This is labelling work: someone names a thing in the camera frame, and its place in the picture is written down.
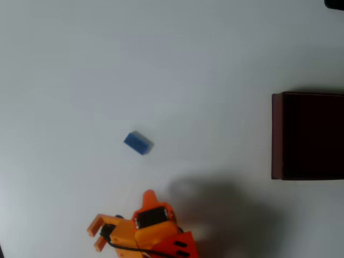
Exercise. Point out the orange gripper with servo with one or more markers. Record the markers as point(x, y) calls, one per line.
point(151, 215)

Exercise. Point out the small blue block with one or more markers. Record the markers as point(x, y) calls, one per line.
point(138, 142)

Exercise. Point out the red-orange robot arm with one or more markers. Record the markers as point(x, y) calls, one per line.
point(180, 246)

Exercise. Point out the dark brown box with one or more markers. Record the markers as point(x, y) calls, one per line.
point(311, 137)

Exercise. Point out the dark edge object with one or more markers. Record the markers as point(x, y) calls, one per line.
point(0, 251)

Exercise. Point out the black object at picture corner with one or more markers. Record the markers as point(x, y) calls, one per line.
point(336, 4)

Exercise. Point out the orange forked camera mount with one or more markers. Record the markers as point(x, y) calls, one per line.
point(123, 231)

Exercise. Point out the small black camera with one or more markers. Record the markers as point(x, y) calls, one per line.
point(107, 230)

